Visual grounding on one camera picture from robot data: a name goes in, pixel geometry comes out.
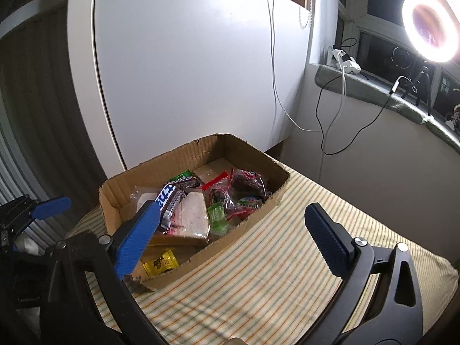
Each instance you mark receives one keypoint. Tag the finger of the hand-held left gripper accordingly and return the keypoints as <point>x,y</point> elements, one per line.
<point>50,207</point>

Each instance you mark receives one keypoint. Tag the yellow candy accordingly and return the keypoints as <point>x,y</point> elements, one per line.
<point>161,264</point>

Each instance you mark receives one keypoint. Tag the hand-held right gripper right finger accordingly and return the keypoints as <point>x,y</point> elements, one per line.
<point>329,237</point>

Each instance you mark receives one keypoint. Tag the dark cake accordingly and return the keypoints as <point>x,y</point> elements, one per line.
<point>248,185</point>

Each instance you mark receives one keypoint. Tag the window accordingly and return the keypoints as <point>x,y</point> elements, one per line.
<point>381,43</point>

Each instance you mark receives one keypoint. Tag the long brown chocolate bar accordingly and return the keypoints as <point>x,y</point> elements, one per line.
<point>169,197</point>

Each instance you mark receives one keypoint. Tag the green red label packet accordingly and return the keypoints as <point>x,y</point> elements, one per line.
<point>248,203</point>

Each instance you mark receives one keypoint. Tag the pink-white snack packet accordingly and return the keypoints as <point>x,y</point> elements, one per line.
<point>190,215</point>

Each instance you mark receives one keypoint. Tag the black tripod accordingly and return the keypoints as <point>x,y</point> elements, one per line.
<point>422,82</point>

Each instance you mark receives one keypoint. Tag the brown cardboard box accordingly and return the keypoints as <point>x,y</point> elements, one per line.
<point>251,230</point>

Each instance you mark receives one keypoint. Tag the red date cake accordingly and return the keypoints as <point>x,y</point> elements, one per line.
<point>217,194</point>

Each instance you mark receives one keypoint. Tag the white cabinet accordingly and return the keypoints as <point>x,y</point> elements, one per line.
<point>197,61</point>

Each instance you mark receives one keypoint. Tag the green snack wrapper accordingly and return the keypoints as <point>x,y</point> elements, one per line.
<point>181,175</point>

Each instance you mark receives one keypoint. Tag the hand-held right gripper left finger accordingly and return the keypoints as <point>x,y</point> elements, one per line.
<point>138,237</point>

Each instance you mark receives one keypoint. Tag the white power strip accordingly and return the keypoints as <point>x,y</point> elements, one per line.
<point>346,63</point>

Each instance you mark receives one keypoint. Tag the brown paper packet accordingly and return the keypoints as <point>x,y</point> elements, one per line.
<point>212,169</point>

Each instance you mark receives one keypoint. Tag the clear white snack packet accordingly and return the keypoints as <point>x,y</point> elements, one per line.
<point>143,197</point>

